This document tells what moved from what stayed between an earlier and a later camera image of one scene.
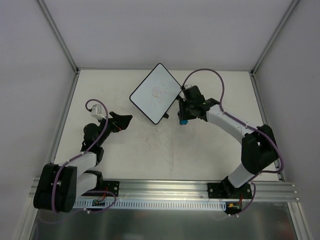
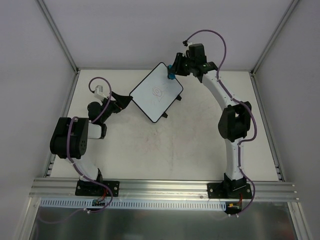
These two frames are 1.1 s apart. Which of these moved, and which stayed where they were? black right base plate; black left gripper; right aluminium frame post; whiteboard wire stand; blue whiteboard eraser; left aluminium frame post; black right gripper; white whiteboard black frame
Moved: blue whiteboard eraser; black left gripper; black right gripper
Stayed: left aluminium frame post; whiteboard wire stand; right aluminium frame post; white whiteboard black frame; black right base plate
